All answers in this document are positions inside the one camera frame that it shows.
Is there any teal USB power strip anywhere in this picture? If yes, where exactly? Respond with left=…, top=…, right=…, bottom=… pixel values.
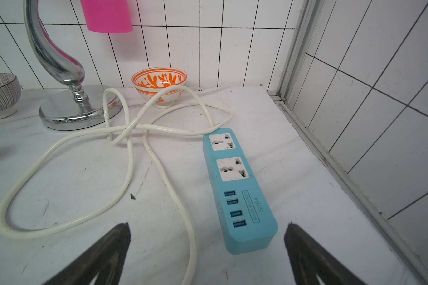
left=203, top=128, right=278, bottom=255

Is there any pink plastic goblet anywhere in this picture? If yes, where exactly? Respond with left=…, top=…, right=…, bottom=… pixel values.
left=80, top=0, right=133, bottom=34

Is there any orange patterned bowl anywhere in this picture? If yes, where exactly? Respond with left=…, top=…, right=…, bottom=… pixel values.
left=131, top=67, right=188, bottom=109

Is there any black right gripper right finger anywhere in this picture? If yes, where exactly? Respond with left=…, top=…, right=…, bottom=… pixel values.
left=284, top=223, right=364, bottom=285

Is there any striped grey bowl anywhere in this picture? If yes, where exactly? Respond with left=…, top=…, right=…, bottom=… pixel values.
left=0, top=73, right=21, bottom=119

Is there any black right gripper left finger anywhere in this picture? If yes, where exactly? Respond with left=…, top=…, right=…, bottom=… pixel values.
left=45, top=223, right=131, bottom=285

